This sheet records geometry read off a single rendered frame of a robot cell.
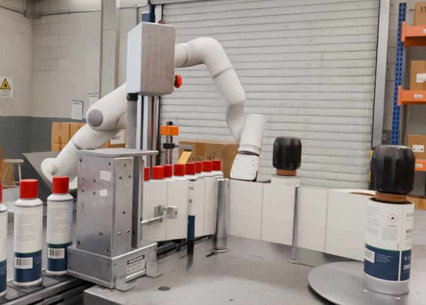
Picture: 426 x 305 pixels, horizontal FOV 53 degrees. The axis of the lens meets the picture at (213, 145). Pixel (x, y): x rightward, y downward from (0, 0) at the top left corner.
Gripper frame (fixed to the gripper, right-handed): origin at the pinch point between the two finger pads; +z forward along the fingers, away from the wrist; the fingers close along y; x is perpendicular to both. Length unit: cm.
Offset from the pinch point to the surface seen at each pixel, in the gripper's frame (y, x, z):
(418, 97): 26, 293, -170
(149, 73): -3, -62, -19
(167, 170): 0.7, -48.6, 4.2
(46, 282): 3, -81, 36
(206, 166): 0.9, -29.6, -2.6
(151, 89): -2, -60, -16
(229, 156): -18.3, 17.4, -19.1
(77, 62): -492, 289, -231
